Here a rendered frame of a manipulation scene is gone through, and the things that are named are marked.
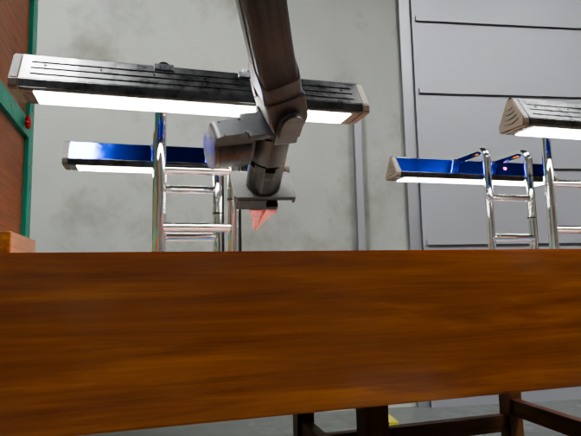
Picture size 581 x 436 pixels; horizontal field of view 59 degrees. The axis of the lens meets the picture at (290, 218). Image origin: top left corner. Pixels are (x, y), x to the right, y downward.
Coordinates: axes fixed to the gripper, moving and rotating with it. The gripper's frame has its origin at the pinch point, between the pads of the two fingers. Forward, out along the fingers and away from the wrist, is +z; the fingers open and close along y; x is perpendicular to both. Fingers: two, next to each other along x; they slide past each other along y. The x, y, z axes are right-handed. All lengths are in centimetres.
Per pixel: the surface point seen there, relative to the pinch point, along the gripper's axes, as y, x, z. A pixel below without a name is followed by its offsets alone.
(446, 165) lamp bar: -76, -55, 29
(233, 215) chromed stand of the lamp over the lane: 0.9, -14.0, 11.4
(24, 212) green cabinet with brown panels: 57, -71, 64
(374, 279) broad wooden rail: -8.2, 26.9, -16.8
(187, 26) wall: -5, -230, 67
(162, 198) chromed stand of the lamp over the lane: 15.4, -16.8, 9.0
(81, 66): 28.6, -21.5, -16.6
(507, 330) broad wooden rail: -26.7, 32.5, -12.0
